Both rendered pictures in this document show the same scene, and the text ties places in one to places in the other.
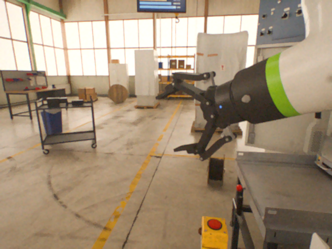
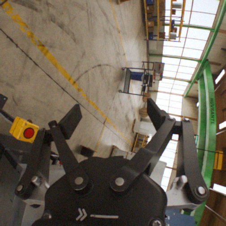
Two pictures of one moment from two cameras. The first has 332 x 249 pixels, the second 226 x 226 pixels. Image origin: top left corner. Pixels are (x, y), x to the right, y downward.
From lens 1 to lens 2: 0.31 m
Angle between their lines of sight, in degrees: 13
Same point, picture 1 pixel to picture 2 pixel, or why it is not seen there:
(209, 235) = (21, 125)
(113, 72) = not seen: hidden behind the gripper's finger
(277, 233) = (19, 174)
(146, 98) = (138, 126)
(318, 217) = (23, 203)
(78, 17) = (184, 103)
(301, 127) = not seen: hidden behind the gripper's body
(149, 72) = (151, 131)
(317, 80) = not seen: outside the picture
